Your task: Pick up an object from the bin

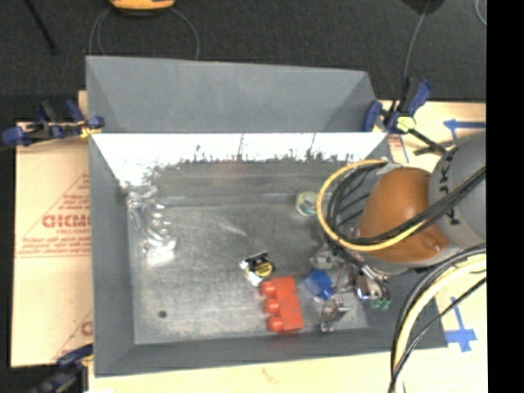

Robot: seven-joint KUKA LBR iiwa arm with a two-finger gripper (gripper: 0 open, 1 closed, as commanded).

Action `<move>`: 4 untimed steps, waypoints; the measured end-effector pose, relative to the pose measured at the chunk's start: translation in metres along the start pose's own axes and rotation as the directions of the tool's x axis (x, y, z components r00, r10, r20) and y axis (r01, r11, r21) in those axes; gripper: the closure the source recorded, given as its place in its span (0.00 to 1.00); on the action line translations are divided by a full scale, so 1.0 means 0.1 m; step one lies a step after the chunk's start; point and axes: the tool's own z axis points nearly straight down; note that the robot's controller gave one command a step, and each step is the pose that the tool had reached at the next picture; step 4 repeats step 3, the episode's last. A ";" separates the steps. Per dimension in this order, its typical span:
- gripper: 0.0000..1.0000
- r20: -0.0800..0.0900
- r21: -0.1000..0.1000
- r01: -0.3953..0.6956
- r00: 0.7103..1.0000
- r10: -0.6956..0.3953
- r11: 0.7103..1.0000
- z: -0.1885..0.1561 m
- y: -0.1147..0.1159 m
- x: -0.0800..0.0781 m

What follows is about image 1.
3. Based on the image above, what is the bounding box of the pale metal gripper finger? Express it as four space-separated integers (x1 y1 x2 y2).
309 246 346 272
319 294 351 334

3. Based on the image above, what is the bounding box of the brown cardboard board, red print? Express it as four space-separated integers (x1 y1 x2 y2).
9 89 95 368

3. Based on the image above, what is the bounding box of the grey metal bin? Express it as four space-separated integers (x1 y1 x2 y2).
84 55 448 377

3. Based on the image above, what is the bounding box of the black and yellow small tool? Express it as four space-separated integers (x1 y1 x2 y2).
238 251 275 288

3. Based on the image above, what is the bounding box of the blue small block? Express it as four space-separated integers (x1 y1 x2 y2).
303 269 336 302

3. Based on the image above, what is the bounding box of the pale green round thing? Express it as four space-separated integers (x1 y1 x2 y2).
294 190 321 218

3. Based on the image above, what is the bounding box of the red toy brick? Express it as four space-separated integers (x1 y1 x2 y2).
258 275 306 335

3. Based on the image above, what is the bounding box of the clear plastic bottle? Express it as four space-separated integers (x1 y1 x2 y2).
124 183 179 268

